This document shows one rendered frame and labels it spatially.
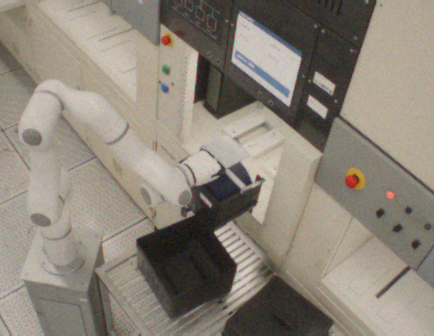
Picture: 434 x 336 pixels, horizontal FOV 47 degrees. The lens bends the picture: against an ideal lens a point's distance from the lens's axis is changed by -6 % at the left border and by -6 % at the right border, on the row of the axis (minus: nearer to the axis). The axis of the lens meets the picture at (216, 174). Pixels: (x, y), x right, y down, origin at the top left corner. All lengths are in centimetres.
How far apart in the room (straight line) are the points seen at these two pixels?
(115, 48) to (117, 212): 97
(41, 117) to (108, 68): 136
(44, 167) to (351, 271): 119
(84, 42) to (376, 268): 195
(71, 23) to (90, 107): 178
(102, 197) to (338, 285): 174
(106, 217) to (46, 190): 149
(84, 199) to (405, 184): 223
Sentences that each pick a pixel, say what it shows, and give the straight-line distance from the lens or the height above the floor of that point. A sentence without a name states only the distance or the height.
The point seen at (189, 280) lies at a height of 77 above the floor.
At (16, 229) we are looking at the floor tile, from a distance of 321.
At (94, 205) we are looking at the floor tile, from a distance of 324.
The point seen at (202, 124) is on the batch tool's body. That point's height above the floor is 87.
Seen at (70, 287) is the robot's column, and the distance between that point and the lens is 205.
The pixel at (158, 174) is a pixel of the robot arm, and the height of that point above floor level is 138.
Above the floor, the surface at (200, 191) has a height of 114.
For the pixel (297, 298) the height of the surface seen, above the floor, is 86.
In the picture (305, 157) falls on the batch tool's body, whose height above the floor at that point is 139.
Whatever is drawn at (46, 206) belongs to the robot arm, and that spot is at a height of 118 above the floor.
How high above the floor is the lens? 253
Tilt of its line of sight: 48 degrees down
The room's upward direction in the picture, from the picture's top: 8 degrees clockwise
